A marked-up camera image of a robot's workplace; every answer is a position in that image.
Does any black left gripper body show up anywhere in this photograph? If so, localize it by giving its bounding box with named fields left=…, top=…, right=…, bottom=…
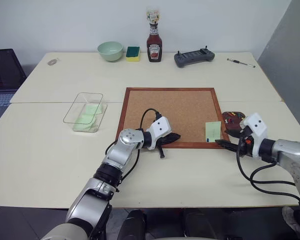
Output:
left=155, top=133, right=175, bottom=148

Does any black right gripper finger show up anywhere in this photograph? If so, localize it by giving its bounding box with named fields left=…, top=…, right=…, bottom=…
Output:
left=214, top=139, right=239, bottom=152
left=223, top=128, right=243, bottom=138

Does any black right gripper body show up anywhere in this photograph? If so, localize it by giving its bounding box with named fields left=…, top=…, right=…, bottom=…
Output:
left=235, top=129, right=256, bottom=158

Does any dark brown tray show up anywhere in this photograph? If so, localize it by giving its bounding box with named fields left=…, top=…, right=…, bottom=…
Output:
left=221, top=110, right=247, bottom=131

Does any green sticky note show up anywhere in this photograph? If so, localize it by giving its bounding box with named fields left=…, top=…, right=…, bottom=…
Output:
left=205, top=120, right=222, bottom=144
left=84, top=103, right=104, bottom=116
left=74, top=113, right=97, bottom=126

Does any clear plastic box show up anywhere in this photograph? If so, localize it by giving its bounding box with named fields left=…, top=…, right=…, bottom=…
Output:
left=62, top=92, right=109, bottom=134

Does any wood framed cork board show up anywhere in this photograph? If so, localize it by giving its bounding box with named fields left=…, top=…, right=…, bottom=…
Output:
left=115, top=87, right=232, bottom=150

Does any black and white pen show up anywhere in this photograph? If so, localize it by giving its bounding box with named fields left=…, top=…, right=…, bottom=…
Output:
left=226, top=57, right=257, bottom=69

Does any dark rounded shape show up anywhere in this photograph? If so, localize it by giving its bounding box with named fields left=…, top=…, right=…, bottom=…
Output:
left=119, top=209, right=148, bottom=240
left=182, top=211, right=219, bottom=240

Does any grey remote controller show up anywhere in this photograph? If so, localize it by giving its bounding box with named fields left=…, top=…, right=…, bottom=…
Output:
left=173, top=45, right=216, bottom=69

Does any grey shoe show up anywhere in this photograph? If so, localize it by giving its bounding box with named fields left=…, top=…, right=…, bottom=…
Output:
left=281, top=205, right=300, bottom=236

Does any red ketchup bottle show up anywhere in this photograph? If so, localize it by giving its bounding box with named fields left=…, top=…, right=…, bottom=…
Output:
left=146, top=21, right=164, bottom=64

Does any green and yellow sponge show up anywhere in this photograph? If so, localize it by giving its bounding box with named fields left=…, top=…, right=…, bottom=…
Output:
left=125, top=45, right=142, bottom=63

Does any pale green bowl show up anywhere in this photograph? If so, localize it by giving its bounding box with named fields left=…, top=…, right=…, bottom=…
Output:
left=97, top=41, right=123, bottom=63

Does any clear pushpin pack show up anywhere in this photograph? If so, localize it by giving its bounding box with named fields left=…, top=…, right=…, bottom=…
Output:
left=145, top=6, right=161, bottom=25

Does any beige robot torso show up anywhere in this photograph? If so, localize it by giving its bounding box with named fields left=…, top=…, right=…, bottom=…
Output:
left=40, top=223, right=91, bottom=240

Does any dark laptop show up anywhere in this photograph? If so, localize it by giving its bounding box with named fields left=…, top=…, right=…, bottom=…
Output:
left=0, top=48, right=27, bottom=126

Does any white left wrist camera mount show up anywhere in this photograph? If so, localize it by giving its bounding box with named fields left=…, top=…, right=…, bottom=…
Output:
left=147, top=117, right=173, bottom=151

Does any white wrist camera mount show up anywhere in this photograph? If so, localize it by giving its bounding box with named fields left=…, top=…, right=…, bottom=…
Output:
left=147, top=117, right=173, bottom=151
left=239, top=112, right=269, bottom=159

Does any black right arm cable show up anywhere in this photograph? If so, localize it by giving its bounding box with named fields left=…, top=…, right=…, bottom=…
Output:
left=235, top=129, right=300, bottom=201

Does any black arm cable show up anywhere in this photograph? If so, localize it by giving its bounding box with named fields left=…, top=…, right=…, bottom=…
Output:
left=104, top=108, right=164, bottom=187
left=235, top=129, right=300, bottom=201

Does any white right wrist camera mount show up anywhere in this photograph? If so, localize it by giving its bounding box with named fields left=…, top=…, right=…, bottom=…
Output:
left=239, top=112, right=269, bottom=159

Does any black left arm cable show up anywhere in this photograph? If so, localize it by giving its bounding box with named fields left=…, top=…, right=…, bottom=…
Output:
left=104, top=108, right=164, bottom=187

